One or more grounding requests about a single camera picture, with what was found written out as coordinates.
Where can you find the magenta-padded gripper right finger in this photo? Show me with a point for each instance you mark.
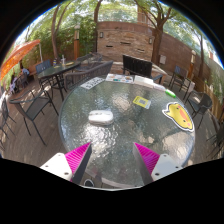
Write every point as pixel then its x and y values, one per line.
pixel 150 159

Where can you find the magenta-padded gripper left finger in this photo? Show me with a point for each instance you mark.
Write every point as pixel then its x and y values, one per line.
pixel 75 159

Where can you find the white computer mouse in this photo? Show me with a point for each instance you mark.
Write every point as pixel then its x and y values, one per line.
pixel 100 117

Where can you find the yellow duck-shaped mouse pad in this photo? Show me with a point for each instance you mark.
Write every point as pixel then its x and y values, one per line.
pixel 178 115

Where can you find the yellow square card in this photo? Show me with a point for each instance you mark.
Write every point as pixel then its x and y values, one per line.
pixel 142 102

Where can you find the black metal mesh chair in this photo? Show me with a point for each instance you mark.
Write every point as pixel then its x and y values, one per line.
pixel 180 74
pixel 218 135
pixel 33 106
pixel 201 101
pixel 4 111

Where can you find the green marker pen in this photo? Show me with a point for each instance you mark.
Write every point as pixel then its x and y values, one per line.
pixel 170 93

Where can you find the small white booklet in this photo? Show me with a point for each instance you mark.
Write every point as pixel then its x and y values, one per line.
pixel 159 87

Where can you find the white plate with black characters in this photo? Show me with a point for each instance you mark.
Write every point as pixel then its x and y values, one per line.
pixel 92 83

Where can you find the white book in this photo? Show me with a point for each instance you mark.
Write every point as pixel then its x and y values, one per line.
pixel 143 81

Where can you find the dark round patio table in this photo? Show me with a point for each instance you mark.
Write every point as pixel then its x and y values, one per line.
pixel 56 69

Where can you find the black slatted armchair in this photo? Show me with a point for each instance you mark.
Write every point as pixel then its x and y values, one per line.
pixel 136 66

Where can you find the blue-grey patio chair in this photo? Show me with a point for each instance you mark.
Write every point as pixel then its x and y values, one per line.
pixel 43 66

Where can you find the person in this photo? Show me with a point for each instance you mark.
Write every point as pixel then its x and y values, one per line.
pixel 24 72

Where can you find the tree with forked trunk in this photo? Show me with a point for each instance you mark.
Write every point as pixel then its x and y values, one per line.
pixel 157 43

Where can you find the orange patio umbrella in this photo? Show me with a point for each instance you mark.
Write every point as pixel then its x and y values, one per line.
pixel 18 55

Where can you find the grey wall utility box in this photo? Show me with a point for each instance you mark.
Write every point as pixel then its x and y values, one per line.
pixel 162 59

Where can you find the wooden lamp post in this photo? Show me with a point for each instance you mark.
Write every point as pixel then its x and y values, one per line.
pixel 76 43
pixel 192 63

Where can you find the wall lantern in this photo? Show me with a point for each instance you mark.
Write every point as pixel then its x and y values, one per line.
pixel 150 40
pixel 101 34

